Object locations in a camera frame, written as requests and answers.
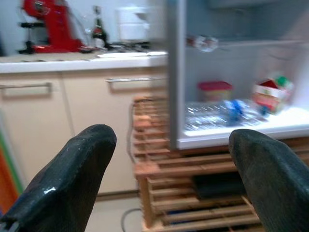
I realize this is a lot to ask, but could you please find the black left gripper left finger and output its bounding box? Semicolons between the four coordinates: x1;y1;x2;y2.
0;123;117;232

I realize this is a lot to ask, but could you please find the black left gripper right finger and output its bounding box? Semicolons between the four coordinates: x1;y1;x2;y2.
228;128;309;232

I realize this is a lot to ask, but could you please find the fridge shelf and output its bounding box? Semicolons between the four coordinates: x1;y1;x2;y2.
185;38;307;53

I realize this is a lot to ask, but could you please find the grey mini fridge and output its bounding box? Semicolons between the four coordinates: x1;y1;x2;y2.
165;0;309;150

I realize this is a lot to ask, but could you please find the orange flat board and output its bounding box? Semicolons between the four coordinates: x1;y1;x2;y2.
0;142;21;215

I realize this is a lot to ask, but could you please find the beige kitchen cabinet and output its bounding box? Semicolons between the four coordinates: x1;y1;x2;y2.
0;67;169;201

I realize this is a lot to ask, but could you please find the red white drink carton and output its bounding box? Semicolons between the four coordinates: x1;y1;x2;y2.
252;76;294;114

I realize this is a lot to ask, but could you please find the clear water bottle blue label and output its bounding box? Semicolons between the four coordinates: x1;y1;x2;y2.
184;98;268;129

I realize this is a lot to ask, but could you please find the wooden slatted rack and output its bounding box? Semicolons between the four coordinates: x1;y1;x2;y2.
132;95;309;232

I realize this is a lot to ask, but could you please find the red lidded tub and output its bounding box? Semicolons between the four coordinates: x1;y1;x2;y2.
197;81;233;102

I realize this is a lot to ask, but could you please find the white kitchen countertop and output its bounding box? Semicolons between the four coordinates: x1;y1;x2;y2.
0;50;169;74

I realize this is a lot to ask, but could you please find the black gas hob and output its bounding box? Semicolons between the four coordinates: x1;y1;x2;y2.
106;41;152;53

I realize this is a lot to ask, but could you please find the dark glass bottle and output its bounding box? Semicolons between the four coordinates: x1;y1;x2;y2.
91;6;109;49

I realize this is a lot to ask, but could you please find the red espresso machine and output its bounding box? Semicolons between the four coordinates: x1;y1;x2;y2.
16;0;99;55

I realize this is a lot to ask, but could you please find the clear plastic container red end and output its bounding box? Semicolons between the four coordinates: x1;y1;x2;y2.
185;33;219;53

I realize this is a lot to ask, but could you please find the white kitchen appliance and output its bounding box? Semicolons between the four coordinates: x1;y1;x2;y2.
115;6;152;42

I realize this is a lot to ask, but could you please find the grey power cable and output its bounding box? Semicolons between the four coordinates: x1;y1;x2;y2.
120;101;143;232

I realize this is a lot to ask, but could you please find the short metal cabinet handle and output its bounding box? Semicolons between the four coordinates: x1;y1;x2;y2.
0;82;53;95

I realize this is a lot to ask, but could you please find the long metal cabinet handle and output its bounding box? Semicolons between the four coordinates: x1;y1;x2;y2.
105;76;167;84

